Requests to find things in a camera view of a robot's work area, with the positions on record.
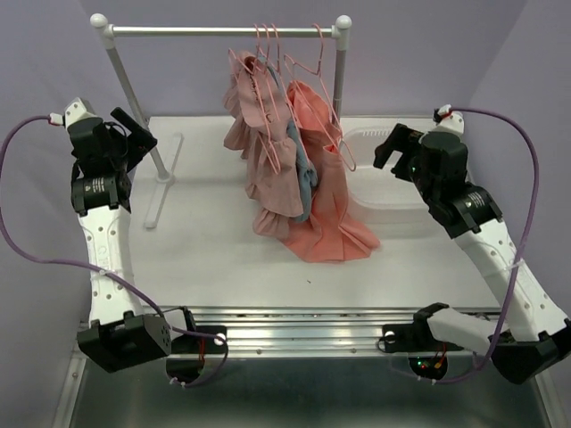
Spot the salmon orange skirt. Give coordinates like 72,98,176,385
283,83,380,263

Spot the pink hanger holding skirt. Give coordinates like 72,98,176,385
284,15,357,172

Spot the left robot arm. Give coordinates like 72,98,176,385
64,99,228,384

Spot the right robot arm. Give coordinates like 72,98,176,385
373,123,570,384

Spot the pink hanger holding dress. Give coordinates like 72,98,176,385
222,45,292,177

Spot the pink hanger holding denim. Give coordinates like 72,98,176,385
265,23,286,93

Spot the translucent white plastic basin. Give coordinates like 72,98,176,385
344,121,432,225

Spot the blue denim garment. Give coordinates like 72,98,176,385
252,65,318,222

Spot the pale pink ruffled dress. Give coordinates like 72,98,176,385
223,51,303,240

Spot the white clothes rack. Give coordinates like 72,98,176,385
89,13,352,230

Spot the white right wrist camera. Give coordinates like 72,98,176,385
433,104,465,136

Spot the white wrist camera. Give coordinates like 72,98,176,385
48,97,95,128
433,104,465,136

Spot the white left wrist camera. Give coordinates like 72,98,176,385
48,97,95,128

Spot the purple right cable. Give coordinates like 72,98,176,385
387,106,541,385

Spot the purple cable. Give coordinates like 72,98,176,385
387,106,541,385
0,114,231,389

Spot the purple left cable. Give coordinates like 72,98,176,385
0,114,231,389

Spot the pink wire hanger leftmost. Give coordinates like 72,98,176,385
253,24,268,62

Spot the aluminium mounting rail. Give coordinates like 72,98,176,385
191,307,418,359

